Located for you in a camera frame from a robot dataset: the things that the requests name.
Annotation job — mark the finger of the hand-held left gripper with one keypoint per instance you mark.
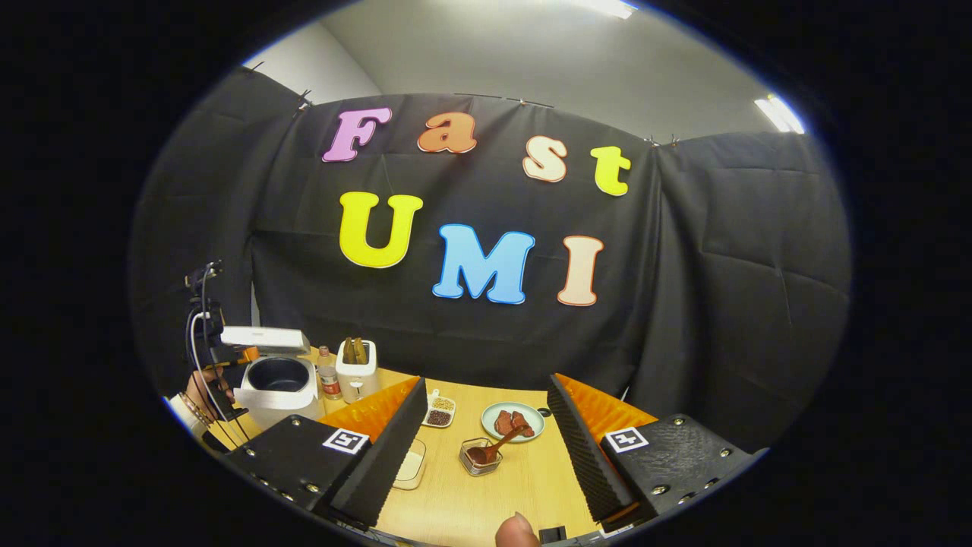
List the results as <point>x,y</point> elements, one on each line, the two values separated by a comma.
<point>247,355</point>

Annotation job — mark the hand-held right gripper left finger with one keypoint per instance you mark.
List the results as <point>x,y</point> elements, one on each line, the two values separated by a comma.
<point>395,456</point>

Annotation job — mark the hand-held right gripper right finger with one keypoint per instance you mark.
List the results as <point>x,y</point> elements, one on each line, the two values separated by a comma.
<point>588,463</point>

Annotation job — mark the clear rice container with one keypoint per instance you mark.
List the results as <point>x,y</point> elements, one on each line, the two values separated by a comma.
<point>411,466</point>

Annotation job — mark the white rice cooker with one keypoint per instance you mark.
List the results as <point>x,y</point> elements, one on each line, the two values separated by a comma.
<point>277,391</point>

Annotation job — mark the metal chopstick holder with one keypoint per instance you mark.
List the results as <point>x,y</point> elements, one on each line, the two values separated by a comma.
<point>478,462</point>

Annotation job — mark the brown wooden spoon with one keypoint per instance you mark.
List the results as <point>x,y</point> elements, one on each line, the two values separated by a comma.
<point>495,448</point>

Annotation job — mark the pile of dark red beans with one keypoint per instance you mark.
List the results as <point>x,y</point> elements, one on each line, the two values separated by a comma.
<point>438,418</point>

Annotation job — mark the white divided dish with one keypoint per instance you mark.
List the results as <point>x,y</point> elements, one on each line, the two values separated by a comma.
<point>440,411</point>

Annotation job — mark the pile of soybeans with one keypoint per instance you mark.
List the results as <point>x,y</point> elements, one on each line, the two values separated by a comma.
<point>443,404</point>

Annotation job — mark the white toaster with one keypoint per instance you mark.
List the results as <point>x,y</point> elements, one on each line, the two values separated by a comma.
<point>357,381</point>

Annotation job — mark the clear plastic water bottle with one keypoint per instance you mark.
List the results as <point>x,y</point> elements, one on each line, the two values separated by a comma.
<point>329,377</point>

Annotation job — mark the pale green plate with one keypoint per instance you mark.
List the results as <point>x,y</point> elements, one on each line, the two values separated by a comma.
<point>490,422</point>

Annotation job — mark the brown bread slice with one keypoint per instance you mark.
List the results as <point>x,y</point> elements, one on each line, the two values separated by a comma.
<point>348,351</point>
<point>361,351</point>

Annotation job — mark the ceiling light panel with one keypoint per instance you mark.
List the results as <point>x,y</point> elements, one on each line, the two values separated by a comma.
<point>779,115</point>

